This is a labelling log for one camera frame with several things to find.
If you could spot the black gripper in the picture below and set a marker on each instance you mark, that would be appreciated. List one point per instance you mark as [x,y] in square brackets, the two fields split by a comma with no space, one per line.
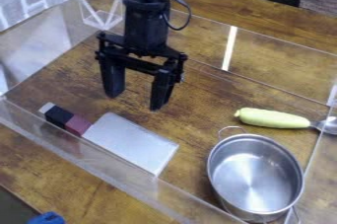
[142,50]

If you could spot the spoon with yellow-green handle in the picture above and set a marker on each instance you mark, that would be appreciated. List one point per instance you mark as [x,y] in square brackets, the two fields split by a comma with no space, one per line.
[284,120]

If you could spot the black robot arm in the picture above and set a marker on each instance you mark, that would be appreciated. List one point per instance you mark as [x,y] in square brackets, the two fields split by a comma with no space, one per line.
[140,49]

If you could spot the toy cleaver knife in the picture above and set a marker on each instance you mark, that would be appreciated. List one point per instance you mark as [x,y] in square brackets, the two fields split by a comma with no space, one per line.
[118,135]

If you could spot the stainless steel pot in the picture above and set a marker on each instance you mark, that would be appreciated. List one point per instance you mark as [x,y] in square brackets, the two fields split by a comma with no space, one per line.
[255,175]

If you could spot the blue object at bottom edge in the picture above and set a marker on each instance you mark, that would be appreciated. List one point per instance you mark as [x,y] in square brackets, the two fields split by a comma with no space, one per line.
[47,218]

